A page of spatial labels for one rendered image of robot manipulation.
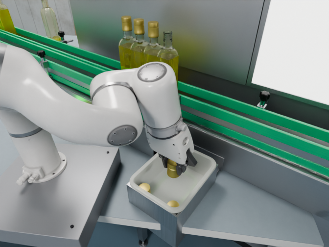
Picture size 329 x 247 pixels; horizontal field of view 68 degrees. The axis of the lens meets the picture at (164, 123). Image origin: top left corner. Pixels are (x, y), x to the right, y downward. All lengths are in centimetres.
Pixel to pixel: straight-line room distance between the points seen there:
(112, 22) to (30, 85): 87
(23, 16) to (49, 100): 406
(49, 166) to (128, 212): 26
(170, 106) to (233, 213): 43
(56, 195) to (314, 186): 69
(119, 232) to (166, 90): 128
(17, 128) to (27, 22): 372
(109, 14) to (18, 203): 82
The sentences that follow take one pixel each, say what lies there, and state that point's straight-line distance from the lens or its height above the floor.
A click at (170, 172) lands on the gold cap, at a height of 90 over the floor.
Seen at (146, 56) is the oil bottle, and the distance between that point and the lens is 85.
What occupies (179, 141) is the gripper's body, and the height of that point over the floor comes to 105.
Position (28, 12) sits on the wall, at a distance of 432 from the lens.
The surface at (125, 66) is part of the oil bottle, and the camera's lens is 95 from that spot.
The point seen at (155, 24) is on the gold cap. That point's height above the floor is 116.
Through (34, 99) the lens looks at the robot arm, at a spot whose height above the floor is 121.
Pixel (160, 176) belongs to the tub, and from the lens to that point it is 79.
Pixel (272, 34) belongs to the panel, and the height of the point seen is 116.
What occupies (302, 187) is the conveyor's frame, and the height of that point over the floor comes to 83.
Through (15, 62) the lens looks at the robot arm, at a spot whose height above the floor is 124.
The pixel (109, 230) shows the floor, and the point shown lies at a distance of 161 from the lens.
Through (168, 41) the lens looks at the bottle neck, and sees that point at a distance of 80.
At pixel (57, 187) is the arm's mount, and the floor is 81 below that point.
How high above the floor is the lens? 137
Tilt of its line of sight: 37 degrees down
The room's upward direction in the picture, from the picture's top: straight up
